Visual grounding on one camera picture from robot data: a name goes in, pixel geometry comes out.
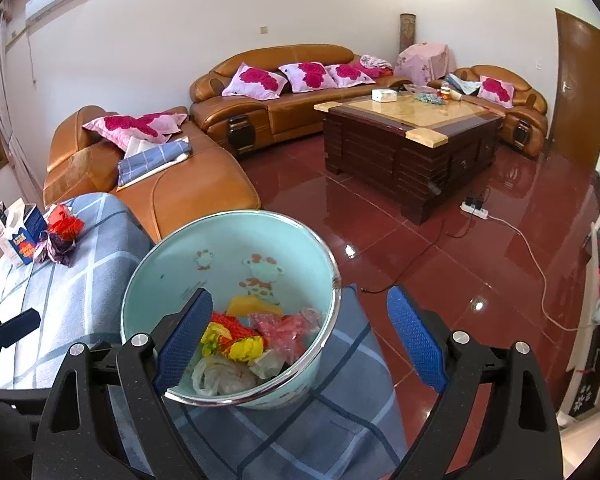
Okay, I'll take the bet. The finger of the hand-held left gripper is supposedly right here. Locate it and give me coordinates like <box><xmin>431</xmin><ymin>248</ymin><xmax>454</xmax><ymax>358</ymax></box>
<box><xmin>0</xmin><ymin>309</ymin><xmax>42</xmax><ymax>376</ymax></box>

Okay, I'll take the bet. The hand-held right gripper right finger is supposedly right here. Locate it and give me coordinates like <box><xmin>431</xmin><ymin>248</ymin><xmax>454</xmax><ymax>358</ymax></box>
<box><xmin>386</xmin><ymin>285</ymin><xmax>563</xmax><ymax>480</ymax></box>

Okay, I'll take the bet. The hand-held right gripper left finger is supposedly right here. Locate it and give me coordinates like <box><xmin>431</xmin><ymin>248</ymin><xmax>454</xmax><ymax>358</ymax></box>
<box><xmin>31</xmin><ymin>287</ymin><xmax>214</xmax><ymax>480</ymax></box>

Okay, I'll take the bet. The red mesh bag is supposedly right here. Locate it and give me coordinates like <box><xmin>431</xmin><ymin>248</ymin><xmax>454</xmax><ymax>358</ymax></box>
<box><xmin>210</xmin><ymin>311</ymin><xmax>262</xmax><ymax>356</ymax></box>

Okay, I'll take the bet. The white plastic bag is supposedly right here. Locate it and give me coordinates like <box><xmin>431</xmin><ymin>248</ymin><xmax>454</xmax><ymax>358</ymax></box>
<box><xmin>192</xmin><ymin>356</ymin><xmax>261</xmax><ymax>397</ymax></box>

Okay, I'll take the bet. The yellow plastic bag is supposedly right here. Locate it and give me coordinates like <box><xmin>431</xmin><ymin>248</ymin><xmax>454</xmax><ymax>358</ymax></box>
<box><xmin>200</xmin><ymin>324</ymin><xmax>266</xmax><ymax>364</ymax></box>

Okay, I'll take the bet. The clear plastic bag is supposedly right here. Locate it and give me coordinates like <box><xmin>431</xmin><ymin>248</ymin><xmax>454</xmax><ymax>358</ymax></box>
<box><xmin>250</xmin><ymin>350</ymin><xmax>292</xmax><ymax>377</ymax></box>

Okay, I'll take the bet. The pink translucent plastic bag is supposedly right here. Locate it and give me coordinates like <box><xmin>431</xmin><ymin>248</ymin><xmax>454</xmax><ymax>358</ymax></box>
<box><xmin>250</xmin><ymin>309</ymin><xmax>326</xmax><ymax>361</ymax></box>

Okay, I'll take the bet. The light blue enamel basin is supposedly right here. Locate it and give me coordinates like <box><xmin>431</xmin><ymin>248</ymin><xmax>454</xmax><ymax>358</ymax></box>
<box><xmin>120</xmin><ymin>210</ymin><xmax>342</xmax><ymax>409</ymax></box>

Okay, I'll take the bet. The blue plaid tablecloth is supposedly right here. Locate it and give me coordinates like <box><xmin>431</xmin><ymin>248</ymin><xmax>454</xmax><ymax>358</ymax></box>
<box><xmin>0</xmin><ymin>192</ymin><xmax>406</xmax><ymax>480</ymax></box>

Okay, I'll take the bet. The purple silver wrapper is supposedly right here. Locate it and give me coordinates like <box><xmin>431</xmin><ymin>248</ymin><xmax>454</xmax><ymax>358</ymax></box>
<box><xmin>34</xmin><ymin>234</ymin><xmax>77</xmax><ymax>267</ymax></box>

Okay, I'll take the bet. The blue and white milk carton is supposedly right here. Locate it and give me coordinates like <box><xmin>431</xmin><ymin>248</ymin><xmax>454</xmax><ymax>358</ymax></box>
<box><xmin>5</xmin><ymin>203</ymin><xmax>48</xmax><ymax>267</ymax></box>

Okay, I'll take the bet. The red crumpled plastic bag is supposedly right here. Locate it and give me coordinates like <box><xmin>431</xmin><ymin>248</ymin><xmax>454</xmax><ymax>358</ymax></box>
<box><xmin>45</xmin><ymin>204</ymin><xmax>86</xmax><ymax>241</ymax></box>

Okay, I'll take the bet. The brown leather chaise sofa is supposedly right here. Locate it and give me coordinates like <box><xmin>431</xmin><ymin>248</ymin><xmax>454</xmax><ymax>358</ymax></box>
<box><xmin>42</xmin><ymin>105</ymin><xmax>263</xmax><ymax>241</ymax></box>

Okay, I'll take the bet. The folded blue plaid sheet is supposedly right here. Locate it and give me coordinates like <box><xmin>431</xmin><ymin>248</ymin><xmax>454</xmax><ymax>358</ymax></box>
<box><xmin>117</xmin><ymin>139</ymin><xmax>191</xmax><ymax>187</ymax></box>

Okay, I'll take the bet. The dark wooden coffee table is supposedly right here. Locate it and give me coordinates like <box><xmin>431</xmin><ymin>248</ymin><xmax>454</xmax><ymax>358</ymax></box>
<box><xmin>313</xmin><ymin>89</ymin><xmax>506</xmax><ymax>226</ymax></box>

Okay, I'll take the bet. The pink floral pillow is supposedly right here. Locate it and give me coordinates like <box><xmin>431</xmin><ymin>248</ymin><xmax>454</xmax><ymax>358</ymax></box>
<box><xmin>278</xmin><ymin>61</ymin><xmax>337</xmax><ymax>94</ymax></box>
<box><xmin>477</xmin><ymin>75</ymin><xmax>516</xmax><ymax>108</ymax></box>
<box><xmin>222</xmin><ymin>62</ymin><xmax>288</xmax><ymax>101</ymax></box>
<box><xmin>325</xmin><ymin>63</ymin><xmax>376</xmax><ymax>88</ymax></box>
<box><xmin>82</xmin><ymin>112</ymin><xmax>188</xmax><ymax>151</ymax></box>

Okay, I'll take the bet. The white curtain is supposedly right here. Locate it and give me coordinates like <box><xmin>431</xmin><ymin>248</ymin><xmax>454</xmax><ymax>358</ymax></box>
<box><xmin>0</xmin><ymin>15</ymin><xmax>36</xmax><ymax>201</ymax></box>

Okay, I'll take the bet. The brown leather armchair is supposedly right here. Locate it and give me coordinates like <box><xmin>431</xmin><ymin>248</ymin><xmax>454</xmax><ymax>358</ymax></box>
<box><xmin>427</xmin><ymin>64</ymin><xmax>549</xmax><ymax>158</ymax></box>

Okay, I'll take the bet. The long brown leather sofa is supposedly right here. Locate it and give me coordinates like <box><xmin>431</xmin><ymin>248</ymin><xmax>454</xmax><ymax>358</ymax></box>
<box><xmin>189</xmin><ymin>44</ymin><xmax>413</xmax><ymax>158</ymax></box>

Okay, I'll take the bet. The light blue cloth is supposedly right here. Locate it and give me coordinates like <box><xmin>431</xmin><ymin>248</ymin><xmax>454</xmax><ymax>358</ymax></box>
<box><xmin>447</xmin><ymin>74</ymin><xmax>483</xmax><ymax>96</ymax></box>

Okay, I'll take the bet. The pink floral blanket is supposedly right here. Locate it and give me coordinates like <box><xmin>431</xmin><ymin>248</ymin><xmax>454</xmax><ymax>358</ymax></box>
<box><xmin>360</xmin><ymin>54</ymin><xmax>396</xmax><ymax>78</ymax></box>

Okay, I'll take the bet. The pink cloth cover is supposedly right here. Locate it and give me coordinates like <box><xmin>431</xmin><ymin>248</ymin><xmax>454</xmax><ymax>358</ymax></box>
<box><xmin>394</xmin><ymin>42</ymin><xmax>456</xmax><ymax>86</ymax></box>

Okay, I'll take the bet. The brown wooden door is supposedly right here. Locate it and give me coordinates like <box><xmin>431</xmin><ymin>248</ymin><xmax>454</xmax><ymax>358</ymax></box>
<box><xmin>547</xmin><ymin>7</ymin><xmax>600</xmax><ymax>171</ymax></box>

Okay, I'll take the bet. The rolled mat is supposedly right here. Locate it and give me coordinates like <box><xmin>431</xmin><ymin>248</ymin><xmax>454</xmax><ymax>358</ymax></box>
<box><xmin>399</xmin><ymin>12</ymin><xmax>417</xmax><ymax>58</ymax></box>

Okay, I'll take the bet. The black cable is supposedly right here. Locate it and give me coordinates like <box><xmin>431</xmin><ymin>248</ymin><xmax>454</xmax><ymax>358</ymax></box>
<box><xmin>360</xmin><ymin>187</ymin><xmax>486</xmax><ymax>293</ymax></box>

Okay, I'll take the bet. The white cable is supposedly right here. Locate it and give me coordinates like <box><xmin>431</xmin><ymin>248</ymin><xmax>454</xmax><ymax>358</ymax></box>
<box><xmin>487</xmin><ymin>215</ymin><xmax>596</xmax><ymax>331</ymax></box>

